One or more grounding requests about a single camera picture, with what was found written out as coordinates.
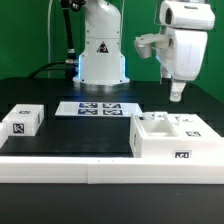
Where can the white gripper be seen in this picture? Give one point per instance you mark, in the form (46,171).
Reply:
(183,58)

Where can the white marker base plate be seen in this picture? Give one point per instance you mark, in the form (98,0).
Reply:
(94,109)

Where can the white cabinet body box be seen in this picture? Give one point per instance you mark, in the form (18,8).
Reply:
(155,139)

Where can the white U-shaped fence frame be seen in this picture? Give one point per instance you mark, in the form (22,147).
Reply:
(97,170)

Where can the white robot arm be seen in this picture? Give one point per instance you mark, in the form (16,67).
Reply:
(101,66)

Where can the white cabinet top block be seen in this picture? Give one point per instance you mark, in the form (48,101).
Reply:
(24,119)

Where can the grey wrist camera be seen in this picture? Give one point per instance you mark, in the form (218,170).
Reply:
(145,44)

